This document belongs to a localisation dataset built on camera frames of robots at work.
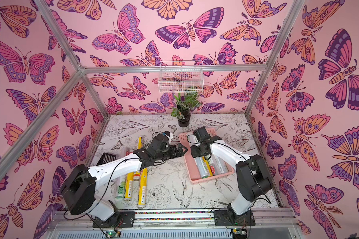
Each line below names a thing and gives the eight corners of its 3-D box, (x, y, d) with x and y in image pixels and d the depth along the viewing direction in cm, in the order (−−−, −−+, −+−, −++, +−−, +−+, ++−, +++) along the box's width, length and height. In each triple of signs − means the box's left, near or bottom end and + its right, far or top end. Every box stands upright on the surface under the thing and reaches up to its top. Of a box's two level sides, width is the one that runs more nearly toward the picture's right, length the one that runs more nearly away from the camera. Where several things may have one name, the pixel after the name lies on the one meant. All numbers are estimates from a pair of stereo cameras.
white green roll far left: (117, 198, 82) (114, 196, 79) (122, 178, 89) (120, 175, 86) (124, 198, 82) (121, 196, 78) (129, 178, 89) (127, 175, 86)
